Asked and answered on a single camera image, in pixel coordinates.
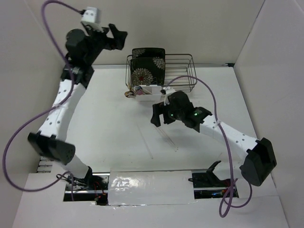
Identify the white cutlery caddy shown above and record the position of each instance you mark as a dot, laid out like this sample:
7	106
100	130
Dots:
156	96

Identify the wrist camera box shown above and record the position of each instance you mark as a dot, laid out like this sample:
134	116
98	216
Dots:
167	91
91	15

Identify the front black floral plate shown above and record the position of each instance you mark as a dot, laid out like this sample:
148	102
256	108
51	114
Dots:
147	71

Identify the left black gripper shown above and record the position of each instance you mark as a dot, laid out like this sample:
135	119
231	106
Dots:
118	41

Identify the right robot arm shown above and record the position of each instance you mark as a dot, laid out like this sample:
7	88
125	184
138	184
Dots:
258	155

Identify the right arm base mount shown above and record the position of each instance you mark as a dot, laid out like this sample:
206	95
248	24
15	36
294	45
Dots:
207	185

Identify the rear black floral plate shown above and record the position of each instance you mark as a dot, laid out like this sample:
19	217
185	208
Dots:
148	52

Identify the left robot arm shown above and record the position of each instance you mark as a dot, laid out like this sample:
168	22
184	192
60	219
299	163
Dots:
83	47

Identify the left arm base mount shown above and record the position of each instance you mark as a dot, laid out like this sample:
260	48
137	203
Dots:
96	193

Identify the grey wire dish rack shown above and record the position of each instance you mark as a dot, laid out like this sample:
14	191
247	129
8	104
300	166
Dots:
180	71

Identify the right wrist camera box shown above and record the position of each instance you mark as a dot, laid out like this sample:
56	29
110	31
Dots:
167	91

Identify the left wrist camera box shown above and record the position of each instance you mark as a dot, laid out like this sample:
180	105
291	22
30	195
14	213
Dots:
91	15

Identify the black floral plate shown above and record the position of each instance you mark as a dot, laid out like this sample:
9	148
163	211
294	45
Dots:
147	71
148	52

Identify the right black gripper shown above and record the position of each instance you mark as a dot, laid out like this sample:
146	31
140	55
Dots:
159	109

